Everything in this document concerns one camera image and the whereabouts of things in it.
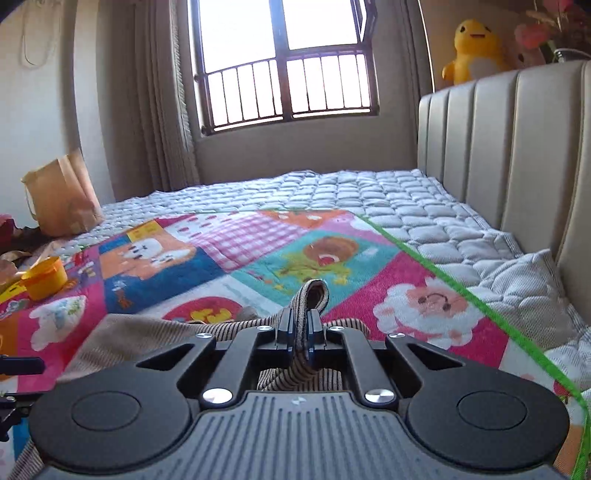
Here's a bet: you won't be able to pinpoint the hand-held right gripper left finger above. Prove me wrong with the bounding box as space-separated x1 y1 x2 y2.
136 308 296 409

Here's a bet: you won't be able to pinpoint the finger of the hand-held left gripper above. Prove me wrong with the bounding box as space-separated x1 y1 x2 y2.
0 355 45 377
0 392 35 441

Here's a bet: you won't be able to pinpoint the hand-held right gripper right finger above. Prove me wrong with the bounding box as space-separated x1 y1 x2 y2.
307 309 467 409

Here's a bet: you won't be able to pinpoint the striped brown knit garment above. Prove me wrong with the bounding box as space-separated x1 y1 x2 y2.
9 279 372 480

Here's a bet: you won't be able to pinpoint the yellow plastic container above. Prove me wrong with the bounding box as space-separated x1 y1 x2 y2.
19 257 69 301

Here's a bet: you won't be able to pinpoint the colourful printed blanket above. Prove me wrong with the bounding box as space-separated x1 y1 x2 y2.
0 210 591 480

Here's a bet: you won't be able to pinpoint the dark red cloth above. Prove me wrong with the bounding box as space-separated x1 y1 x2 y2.
0 215 38 259

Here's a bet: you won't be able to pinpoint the brown paper bag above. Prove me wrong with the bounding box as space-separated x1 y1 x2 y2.
21 150 106 237

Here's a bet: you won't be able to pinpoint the barred window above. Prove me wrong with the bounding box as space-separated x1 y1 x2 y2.
187 0 382 137

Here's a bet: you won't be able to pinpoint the beige curtain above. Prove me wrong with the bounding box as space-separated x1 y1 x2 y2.
134 0 201 192

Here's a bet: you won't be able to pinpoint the beige upholstered headboard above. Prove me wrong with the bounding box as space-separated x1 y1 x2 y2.
417 60 591 319

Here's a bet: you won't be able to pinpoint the yellow duck plush toy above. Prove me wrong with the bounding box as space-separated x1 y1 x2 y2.
442 18 513 86

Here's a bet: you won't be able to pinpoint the pink plush toy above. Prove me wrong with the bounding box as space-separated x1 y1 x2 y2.
513 22 548 70

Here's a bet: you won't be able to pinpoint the pink artificial flowers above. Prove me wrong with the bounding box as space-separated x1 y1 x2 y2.
526 0 591 51

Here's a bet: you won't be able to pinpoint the wall hanging cord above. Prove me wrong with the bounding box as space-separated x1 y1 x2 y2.
21 0 51 65

